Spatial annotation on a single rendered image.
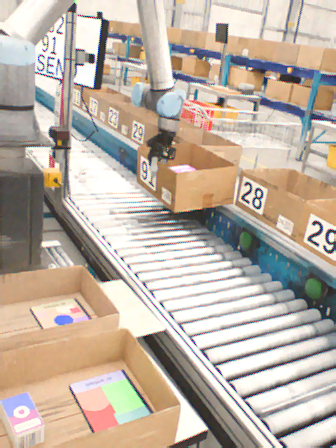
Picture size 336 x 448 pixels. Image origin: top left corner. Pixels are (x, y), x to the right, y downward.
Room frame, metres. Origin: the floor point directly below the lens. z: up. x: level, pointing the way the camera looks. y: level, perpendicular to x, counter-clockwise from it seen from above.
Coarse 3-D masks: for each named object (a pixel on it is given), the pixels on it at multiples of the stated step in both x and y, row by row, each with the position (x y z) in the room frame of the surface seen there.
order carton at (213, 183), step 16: (176, 144) 2.18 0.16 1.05; (192, 144) 2.22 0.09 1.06; (176, 160) 2.18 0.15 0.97; (192, 160) 2.22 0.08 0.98; (208, 160) 2.10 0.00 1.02; (224, 160) 1.99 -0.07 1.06; (160, 176) 1.86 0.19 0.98; (176, 176) 1.75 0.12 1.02; (192, 176) 1.78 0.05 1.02; (208, 176) 1.82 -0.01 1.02; (224, 176) 1.87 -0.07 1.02; (160, 192) 1.86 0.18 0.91; (176, 192) 1.75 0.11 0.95; (192, 192) 1.79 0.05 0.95; (208, 192) 1.83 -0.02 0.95; (224, 192) 1.88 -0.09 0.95; (176, 208) 1.76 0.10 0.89; (192, 208) 1.80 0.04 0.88
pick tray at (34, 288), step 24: (0, 288) 1.09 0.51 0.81; (24, 288) 1.13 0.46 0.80; (48, 288) 1.17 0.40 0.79; (72, 288) 1.21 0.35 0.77; (96, 288) 1.14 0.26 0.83; (0, 312) 1.06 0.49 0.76; (24, 312) 1.07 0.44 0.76; (96, 312) 1.12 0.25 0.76; (0, 336) 0.96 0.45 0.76; (24, 336) 0.87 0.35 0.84; (48, 336) 0.90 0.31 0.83; (72, 336) 0.93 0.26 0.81
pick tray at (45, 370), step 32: (0, 352) 0.79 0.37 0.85; (32, 352) 0.83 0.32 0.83; (64, 352) 0.87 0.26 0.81; (96, 352) 0.91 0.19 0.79; (128, 352) 0.93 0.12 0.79; (0, 384) 0.79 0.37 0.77; (32, 384) 0.81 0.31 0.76; (64, 384) 0.83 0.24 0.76; (160, 384) 0.80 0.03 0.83; (0, 416) 0.71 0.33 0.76; (64, 416) 0.73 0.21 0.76; (160, 416) 0.70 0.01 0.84
